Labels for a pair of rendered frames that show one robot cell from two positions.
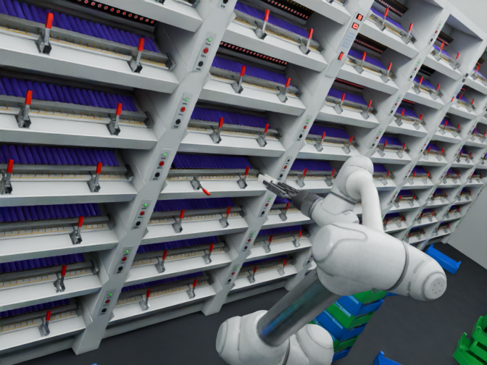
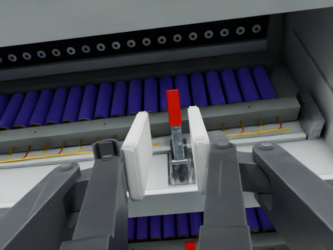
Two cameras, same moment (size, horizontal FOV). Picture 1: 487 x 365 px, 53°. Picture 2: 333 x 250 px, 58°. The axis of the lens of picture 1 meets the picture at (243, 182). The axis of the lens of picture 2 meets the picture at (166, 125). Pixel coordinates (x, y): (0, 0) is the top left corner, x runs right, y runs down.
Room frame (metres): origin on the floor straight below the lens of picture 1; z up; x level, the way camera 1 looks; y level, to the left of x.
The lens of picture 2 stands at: (1.76, -0.22, 0.92)
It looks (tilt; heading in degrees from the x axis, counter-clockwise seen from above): 24 degrees down; 58
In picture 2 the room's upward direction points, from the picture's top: 7 degrees counter-clockwise
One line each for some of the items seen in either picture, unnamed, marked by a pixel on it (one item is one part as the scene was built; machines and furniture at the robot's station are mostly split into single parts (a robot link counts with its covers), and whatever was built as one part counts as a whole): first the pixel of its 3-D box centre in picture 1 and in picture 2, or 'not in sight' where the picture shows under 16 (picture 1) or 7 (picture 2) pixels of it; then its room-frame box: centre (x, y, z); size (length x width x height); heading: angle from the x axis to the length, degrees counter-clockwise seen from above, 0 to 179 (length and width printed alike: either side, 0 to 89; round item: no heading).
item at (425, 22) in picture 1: (348, 153); not in sight; (2.69, -0.46, 0.89); 0.20 x 0.09 x 1.78; 54
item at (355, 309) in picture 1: (346, 287); not in sight; (2.24, -0.70, 0.36); 0.30 x 0.20 x 0.08; 50
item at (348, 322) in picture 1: (339, 299); not in sight; (2.24, -0.70, 0.28); 0.30 x 0.20 x 0.08; 50
